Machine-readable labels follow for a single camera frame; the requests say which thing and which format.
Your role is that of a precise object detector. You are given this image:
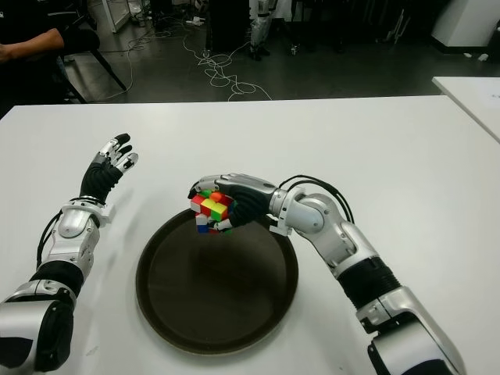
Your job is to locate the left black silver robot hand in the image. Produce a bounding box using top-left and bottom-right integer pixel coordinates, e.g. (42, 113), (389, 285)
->
(80, 134), (140, 204)

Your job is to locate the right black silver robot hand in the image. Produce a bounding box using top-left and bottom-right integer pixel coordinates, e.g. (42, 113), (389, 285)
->
(187, 173), (280, 235)

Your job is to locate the multicoloured Rubik's cube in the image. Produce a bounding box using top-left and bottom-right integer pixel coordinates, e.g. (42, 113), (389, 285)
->
(190, 189), (240, 235)

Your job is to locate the bare person forearm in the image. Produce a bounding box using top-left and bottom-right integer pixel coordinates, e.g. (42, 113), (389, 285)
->
(7, 27), (66, 62)

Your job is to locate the round dark brown plate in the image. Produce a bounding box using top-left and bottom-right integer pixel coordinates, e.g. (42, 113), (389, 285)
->
(135, 209), (300, 356)

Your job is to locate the seated person black shirt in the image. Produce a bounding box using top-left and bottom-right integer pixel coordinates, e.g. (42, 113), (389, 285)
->
(0, 0), (101, 114)

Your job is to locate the black chair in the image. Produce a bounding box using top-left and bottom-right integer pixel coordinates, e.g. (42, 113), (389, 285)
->
(58, 46), (128, 105)

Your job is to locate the white glass-front cabinet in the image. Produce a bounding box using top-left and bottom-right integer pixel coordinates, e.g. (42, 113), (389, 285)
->
(86, 0), (133, 34)

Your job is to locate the silver humanoid robot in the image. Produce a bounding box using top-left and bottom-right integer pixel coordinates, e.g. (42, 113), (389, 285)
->
(248, 0), (275, 60)

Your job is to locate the white side table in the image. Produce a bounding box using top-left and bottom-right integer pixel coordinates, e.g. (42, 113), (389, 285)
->
(431, 76), (500, 144)

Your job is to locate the white cabinet with black base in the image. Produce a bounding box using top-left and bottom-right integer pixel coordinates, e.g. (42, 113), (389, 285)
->
(430, 0), (500, 51)

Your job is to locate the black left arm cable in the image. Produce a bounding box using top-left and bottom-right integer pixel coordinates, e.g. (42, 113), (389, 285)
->
(35, 210), (63, 270)

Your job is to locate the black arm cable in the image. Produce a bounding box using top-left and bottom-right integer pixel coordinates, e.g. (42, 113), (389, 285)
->
(35, 210), (63, 270)
(279, 174), (357, 224)

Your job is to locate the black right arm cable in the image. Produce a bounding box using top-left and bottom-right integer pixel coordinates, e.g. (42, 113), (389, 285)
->
(279, 174), (357, 224)

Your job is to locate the thin white floor cable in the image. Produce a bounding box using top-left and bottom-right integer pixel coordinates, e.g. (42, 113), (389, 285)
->
(102, 37), (136, 99)

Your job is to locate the tangled white floor cable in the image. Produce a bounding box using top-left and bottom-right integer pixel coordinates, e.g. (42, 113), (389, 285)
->
(183, 34), (273, 102)

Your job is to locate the white folded metal frame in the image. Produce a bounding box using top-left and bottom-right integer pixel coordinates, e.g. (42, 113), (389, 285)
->
(384, 5), (409, 45)

